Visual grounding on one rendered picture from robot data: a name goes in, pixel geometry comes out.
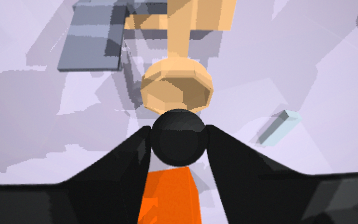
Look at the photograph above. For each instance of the black sphere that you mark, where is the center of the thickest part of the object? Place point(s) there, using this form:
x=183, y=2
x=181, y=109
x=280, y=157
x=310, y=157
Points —
x=178, y=138

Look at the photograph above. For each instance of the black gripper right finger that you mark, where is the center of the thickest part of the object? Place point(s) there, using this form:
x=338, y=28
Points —
x=255, y=189

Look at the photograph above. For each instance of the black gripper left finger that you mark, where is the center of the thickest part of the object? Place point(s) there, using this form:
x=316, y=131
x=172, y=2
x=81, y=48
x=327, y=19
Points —
x=110, y=191

